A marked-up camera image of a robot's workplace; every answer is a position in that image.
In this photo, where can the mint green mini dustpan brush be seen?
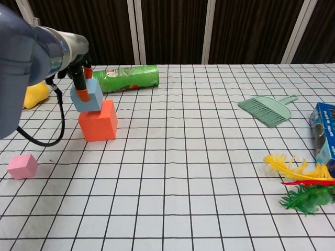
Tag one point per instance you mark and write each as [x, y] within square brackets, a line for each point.
[269, 109]

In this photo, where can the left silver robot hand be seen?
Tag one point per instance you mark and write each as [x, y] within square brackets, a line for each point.
[78, 75]

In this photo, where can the white black grid tablecloth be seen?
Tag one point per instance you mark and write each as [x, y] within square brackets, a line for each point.
[183, 183]

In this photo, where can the blue cling wrap box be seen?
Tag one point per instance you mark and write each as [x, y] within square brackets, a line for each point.
[327, 130]

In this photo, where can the white double partition frame post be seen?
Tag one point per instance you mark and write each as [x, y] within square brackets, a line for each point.
[136, 31]

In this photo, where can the colourful feather shuttlecock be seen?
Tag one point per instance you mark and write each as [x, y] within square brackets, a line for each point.
[306, 198]

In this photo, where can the small pink foam cube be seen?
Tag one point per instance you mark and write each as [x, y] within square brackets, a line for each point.
[22, 167]

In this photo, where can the yellow toy pear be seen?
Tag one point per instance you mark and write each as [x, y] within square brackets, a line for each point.
[36, 95]

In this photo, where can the green chip can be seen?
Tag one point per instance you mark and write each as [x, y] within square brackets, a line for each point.
[128, 78]

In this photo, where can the medium blue foam cube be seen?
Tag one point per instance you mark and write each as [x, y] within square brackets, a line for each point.
[94, 91]

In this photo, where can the orange and blue block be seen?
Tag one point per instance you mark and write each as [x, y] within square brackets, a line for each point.
[98, 125]

